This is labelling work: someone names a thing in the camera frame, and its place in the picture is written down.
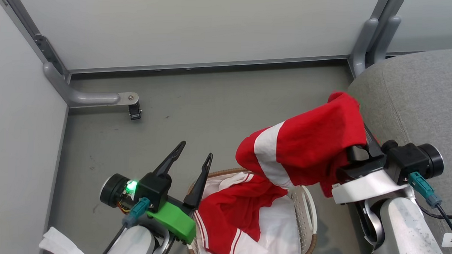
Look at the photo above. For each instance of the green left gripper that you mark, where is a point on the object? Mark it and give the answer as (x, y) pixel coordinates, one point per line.
(174, 221)

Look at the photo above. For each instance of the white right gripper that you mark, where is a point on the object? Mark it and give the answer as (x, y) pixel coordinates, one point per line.
(370, 184)

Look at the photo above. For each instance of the red garment broad white stripe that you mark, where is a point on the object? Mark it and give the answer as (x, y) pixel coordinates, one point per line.
(315, 145)

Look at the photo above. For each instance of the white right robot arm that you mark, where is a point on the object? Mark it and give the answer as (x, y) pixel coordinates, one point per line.
(406, 231)

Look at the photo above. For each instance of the cream laundry basket brown rim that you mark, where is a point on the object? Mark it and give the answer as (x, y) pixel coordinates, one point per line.
(309, 205)

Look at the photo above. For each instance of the white cloth in basket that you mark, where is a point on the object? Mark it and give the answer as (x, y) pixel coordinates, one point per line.
(282, 230)

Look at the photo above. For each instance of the black caster wheel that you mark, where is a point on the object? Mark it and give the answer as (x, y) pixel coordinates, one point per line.
(134, 111)

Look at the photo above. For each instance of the grey fabric sofa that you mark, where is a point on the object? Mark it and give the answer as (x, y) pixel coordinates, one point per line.
(426, 100)

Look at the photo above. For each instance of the grey upright partition foot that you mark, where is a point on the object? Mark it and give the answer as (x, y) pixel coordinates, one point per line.
(385, 38)
(361, 45)

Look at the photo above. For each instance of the long grey partition foot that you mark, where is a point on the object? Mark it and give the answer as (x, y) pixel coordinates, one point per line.
(91, 98)

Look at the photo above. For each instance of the white crumpled cloth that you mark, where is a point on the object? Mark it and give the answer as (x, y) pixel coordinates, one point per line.
(58, 245)

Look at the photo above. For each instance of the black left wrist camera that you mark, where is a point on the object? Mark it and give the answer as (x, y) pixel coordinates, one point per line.
(152, 188)

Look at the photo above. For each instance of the grey partition bottom rail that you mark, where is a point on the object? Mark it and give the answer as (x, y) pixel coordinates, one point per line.
(213, 64)

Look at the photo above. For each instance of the grey partition post with bracket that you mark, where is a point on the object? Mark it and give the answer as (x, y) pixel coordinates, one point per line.
(44, 49)

